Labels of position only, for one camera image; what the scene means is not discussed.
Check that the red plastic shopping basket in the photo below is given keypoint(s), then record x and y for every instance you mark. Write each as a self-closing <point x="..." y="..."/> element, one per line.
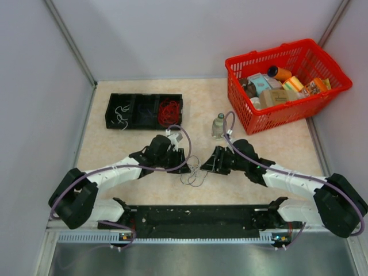
<point x="280" y="85"/>

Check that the clear glass soda bottle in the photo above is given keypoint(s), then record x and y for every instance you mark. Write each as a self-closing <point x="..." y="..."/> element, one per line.
<point x="218" y="127"/>

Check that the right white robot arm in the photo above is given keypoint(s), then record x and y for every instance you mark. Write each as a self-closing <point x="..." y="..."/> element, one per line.
<point x="330" y="202"/>

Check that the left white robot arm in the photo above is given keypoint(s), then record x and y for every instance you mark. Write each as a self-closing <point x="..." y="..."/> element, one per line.
<point x="77" y="199"/>

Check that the orange snack packet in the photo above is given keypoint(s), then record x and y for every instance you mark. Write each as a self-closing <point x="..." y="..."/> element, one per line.
<point x="314" y="87"/>

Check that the yellow sponge pack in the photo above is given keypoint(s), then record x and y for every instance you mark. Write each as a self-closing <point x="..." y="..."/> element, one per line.
<point x="293" y="83"/>

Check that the light blue package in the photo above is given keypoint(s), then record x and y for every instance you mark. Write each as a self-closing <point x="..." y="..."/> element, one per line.
<point x="260" y="83"/>

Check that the brown round item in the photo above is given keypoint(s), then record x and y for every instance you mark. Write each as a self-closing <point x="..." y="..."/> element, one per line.
<point x="248" y="87"/>

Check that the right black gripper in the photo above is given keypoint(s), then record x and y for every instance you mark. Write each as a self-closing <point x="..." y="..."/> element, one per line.
<point x="214" y="165"/>

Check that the black three-compartment tray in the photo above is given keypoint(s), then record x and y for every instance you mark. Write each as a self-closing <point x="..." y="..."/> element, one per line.
<point x="144" y="111"/>

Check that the orange bottle with dark cap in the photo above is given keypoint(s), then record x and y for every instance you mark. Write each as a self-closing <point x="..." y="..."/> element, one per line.
<point x="279" y="73"/>

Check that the brown cardboard box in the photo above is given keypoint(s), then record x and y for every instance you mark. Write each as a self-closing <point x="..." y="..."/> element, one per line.
<point x="273" y="97"/>

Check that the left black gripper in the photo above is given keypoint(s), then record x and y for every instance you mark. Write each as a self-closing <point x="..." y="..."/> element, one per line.
<point x="179" y="157"/>

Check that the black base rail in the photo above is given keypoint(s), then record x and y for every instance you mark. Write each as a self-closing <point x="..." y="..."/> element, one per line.
<point x="202" y="221"/>

